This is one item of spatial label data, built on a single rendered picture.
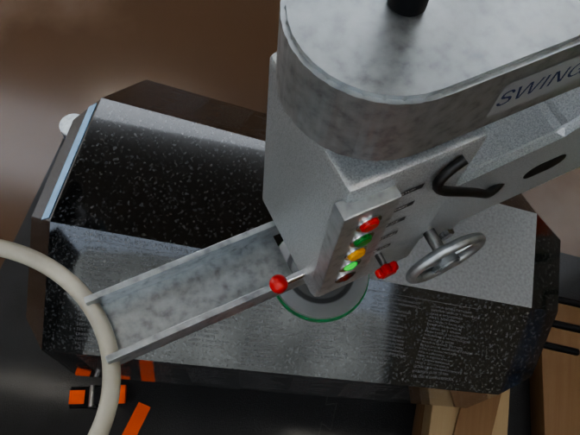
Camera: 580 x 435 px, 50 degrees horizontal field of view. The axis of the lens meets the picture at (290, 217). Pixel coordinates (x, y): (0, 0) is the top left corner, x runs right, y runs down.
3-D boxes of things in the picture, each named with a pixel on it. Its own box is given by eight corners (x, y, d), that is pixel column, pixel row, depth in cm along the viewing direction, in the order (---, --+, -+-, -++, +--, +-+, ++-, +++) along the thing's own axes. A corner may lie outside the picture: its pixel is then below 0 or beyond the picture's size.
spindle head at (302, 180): (420, 137, 127) (502, -32, 87) (479, 228, 120) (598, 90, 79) (259, 204, 119) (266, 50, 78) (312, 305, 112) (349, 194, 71)
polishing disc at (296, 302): (294, 334, 132) (294, 332, 131) (257, 246, 140) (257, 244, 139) (383, 298, 137) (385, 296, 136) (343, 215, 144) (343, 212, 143)
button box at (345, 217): (355, 259, 101) (392, 177, 75) (362, 274, 100) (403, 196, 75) (311, 279, 100) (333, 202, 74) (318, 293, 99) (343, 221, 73)
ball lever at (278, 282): (305, 264, 108) (306, 258, 105) (313, 280, 107) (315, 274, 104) (265, 282, 106) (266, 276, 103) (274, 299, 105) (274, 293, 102)
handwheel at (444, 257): (444, 217, 117) (469, 181, 104) (472, 264, 114) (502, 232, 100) (374, 249, 114) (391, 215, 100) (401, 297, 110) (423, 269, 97)
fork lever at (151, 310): (408, 157, 130) (415, 144, 125) (457, 236, 123) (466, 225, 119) (82, 288, 112) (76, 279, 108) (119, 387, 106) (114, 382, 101)
